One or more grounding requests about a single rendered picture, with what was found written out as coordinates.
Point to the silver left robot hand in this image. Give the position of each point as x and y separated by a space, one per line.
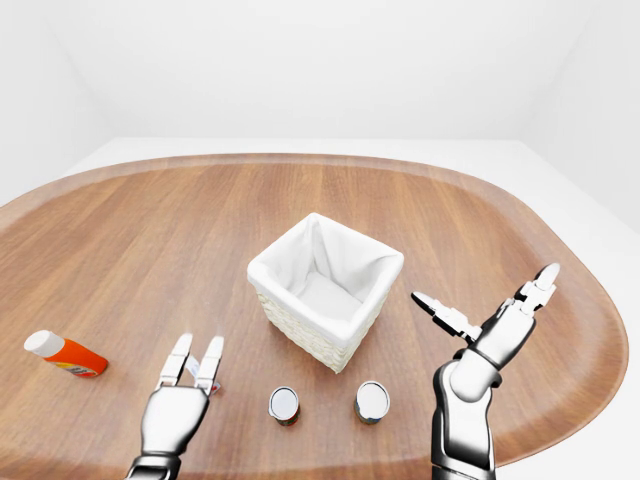
172 415

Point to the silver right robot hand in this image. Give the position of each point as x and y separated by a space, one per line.
505 332

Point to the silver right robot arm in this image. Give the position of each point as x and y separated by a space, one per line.
465 420

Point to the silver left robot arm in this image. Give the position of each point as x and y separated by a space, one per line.
152 467

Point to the small white and red box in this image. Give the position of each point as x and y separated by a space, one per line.
192 366

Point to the white lined wicker basket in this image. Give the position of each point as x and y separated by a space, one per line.
325 285

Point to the tin with red label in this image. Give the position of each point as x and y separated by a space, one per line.
284 405

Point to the orange bottle with white cap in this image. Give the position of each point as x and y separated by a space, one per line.
75 357

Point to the tin with blue label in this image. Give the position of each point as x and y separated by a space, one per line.
372 401

